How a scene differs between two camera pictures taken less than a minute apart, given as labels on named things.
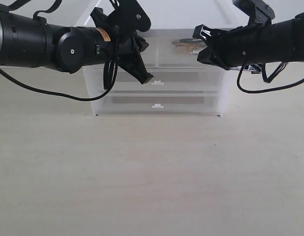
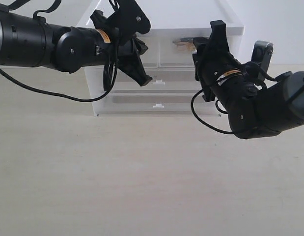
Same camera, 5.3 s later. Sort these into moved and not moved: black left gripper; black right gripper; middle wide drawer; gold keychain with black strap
Moved: black right gripper
Not moved: middle wide drawer; black left gripper; gold keychain with black strap
